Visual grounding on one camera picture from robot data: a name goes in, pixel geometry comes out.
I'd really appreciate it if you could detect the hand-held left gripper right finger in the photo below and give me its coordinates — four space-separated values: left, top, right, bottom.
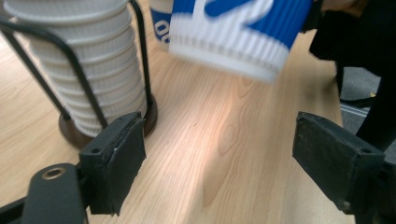
291 110 387 216

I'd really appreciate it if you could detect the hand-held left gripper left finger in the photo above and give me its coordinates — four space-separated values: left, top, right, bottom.
78 111 148 217

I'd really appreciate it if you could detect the black wire cup holder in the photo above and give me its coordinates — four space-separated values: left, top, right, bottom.
0 0 159 150

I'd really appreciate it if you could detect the stack of white paper cups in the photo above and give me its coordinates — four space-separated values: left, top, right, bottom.
3 0 149 138

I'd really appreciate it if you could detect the blue white paper cup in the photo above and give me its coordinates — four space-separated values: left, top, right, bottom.
167 0 314 84
148 0 176 52

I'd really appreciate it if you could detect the metal floor rail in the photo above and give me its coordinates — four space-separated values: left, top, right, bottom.
339 102 373 119

